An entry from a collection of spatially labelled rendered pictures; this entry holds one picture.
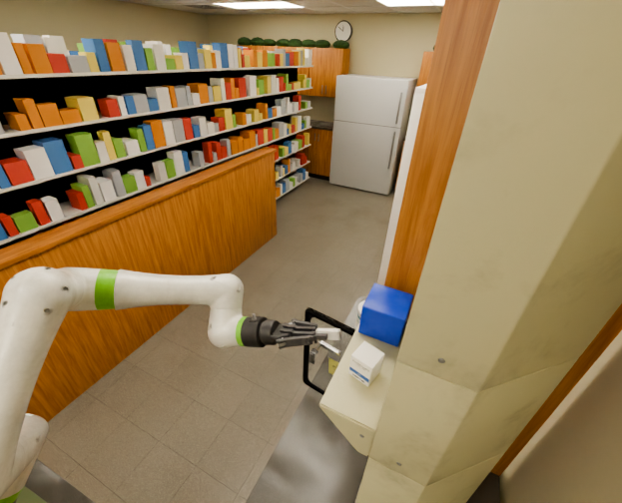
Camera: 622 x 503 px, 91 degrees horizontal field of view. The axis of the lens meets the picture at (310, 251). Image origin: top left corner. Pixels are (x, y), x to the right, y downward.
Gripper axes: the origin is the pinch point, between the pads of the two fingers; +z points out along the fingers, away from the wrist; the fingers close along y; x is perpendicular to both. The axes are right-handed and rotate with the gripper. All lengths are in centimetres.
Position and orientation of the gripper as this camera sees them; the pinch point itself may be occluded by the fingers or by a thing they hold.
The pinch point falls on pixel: (328, 333)
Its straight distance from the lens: 91.0
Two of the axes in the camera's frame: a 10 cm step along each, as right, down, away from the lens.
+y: 2.9, -3.3, 9.0
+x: 1.6, 9.4, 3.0
